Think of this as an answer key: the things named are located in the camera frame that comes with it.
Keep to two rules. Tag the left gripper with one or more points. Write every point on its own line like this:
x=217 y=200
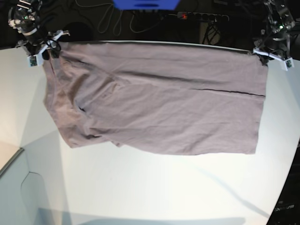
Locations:
x=273 y=47

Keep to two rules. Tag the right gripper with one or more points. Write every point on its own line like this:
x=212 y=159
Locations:
x=38 y=42

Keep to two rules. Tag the mauve t-shirt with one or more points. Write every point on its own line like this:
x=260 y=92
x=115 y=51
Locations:
x=164 y=99

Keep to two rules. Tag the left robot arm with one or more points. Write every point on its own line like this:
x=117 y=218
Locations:
x=279 y=18

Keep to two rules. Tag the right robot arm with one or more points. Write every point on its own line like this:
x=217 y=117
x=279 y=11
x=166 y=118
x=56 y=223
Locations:
x=25 y=16

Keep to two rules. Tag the black power strip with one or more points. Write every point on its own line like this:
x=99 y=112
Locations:
x=203 y=17

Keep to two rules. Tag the blue plastic bin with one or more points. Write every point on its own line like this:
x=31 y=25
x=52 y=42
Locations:
x=146 y=4

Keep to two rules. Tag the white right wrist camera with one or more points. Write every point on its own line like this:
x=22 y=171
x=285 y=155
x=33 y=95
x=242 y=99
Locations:
x=35 y=60

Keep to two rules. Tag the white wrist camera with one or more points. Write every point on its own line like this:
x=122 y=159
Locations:
x=287 y=64
x=35 y=60

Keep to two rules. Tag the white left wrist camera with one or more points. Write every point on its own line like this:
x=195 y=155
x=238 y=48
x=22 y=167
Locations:
x=287 y=64

